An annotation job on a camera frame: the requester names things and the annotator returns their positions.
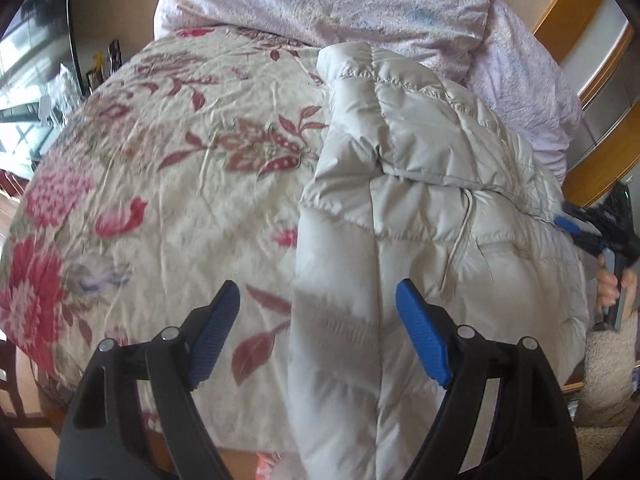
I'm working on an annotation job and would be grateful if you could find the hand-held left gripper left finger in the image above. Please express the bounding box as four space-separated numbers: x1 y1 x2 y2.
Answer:
55 280 241 480

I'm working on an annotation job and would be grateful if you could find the person's right hand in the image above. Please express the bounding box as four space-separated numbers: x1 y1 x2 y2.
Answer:
596 254 637 312

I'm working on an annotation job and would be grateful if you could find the floral bedspread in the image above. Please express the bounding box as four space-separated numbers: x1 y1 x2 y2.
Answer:
0 25 331 461

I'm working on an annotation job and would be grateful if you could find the lavender pillow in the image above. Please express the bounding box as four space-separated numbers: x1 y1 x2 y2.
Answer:
465 0 585 181

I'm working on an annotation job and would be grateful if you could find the wooden headboard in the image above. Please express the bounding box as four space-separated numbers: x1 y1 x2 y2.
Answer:
531 0 640 211

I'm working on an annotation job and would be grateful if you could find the beige puffer jacket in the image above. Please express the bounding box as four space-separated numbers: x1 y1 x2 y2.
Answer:
287 42 591 480

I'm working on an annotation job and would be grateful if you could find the beige shaggy rug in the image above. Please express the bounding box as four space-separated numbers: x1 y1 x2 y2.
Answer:
574 329 640 429

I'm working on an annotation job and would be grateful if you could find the lavender crinkled quilt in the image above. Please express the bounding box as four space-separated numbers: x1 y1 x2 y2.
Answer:
154 0 497 61

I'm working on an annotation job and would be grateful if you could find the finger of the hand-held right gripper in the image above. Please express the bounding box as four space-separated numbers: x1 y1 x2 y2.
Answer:
570 232 612 257
554 205 603 237

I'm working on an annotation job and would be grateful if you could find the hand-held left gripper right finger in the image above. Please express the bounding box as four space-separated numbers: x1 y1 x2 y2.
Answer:
395 280 583 480

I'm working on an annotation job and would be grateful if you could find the dark wooden chair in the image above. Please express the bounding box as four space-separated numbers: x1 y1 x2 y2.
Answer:
0 337 57 428

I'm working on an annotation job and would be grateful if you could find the dark glossy screen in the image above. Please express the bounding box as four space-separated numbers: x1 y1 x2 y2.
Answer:
0 0 87 173

